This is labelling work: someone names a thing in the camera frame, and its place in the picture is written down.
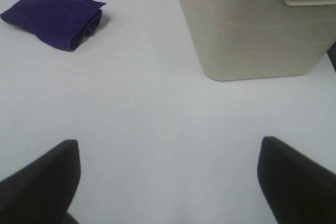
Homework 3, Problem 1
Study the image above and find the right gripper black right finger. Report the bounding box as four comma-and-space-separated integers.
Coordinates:
257, 136, 335, 223

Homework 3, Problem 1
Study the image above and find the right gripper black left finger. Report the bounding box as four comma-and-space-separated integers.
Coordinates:
1, 140, 80, 223

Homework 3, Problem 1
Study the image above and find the purple towel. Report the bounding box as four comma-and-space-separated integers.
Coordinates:
1, 0, 106, 51

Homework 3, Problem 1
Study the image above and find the beige plastic bin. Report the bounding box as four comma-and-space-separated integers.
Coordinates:
180, 0, 335, 81

